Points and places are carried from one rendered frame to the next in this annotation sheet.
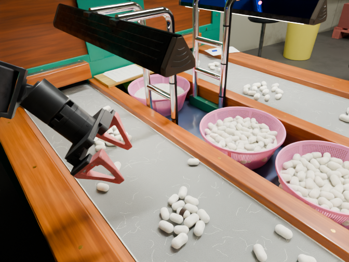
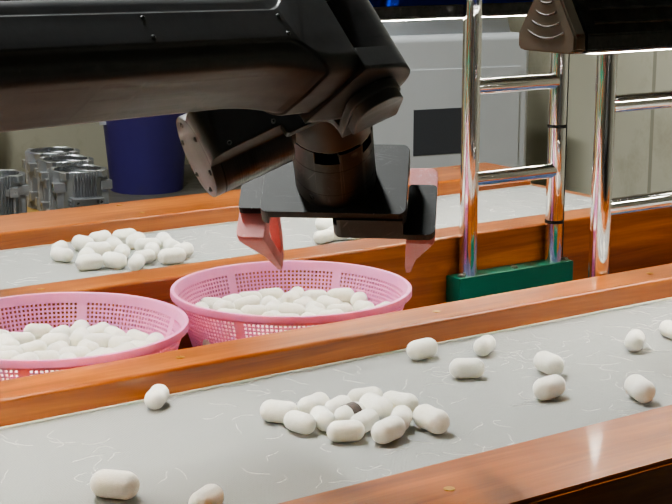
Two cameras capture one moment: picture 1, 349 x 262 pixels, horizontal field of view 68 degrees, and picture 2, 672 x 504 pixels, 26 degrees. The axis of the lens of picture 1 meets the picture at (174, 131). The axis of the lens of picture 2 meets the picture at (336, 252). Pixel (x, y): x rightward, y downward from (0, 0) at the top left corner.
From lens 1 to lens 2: 121 cm
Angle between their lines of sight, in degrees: 80
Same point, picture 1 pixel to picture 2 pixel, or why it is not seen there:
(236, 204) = (331, 380)
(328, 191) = not seen: hidden behind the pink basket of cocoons
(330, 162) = (239, 301)
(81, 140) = (387, 167)
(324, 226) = (425, 314)
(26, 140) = not seen: outside the picture
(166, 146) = (35, 432)
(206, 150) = (134, 366)
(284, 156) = (197, 323)
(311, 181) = not seen: hidden behind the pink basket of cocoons
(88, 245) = (443, 481)
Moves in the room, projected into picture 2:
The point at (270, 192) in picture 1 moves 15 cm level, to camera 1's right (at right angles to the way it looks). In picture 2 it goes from (326, 332) to (336, 295)
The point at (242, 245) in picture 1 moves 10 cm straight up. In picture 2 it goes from (443, 386) to (444, 281)
